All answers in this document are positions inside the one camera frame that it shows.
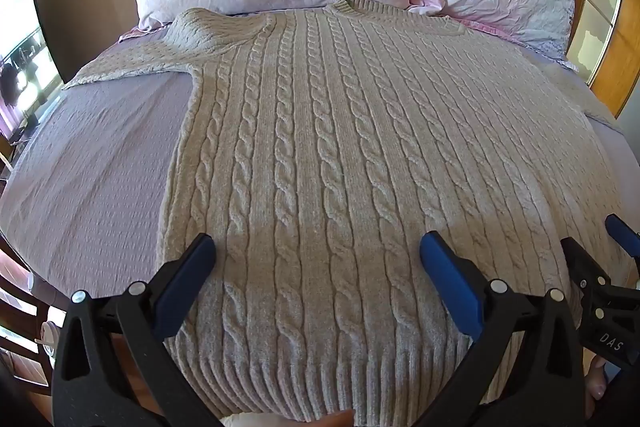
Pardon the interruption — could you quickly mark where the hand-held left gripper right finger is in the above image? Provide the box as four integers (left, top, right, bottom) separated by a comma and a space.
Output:
415, 231, 587, 427

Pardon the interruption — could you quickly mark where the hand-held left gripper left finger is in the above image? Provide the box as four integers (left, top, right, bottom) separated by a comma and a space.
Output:
51, 233, 223, 427

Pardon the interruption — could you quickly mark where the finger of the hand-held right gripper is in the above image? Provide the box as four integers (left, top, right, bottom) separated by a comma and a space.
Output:
604, 213, 640, 259
561, 236, 612, 294

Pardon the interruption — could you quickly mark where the beige cable knit sweater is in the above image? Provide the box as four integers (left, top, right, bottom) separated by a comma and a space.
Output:
62, 0, 636, 426

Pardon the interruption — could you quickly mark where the person's right hand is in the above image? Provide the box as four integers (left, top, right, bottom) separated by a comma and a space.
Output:
584, 353, 612, 416

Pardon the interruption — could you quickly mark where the lavender textured bedspread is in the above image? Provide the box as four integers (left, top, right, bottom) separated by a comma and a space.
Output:
0, 26, 640, 308

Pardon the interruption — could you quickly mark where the dark wooden chair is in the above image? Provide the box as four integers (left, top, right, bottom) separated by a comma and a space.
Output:
0, 231, 68, 408

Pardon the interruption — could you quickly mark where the wooden headboard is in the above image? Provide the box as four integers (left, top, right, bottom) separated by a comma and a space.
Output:
565, 0, 640, 118

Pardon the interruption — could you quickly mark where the black flat screen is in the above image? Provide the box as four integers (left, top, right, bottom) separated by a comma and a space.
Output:
0, 0, 67, 144

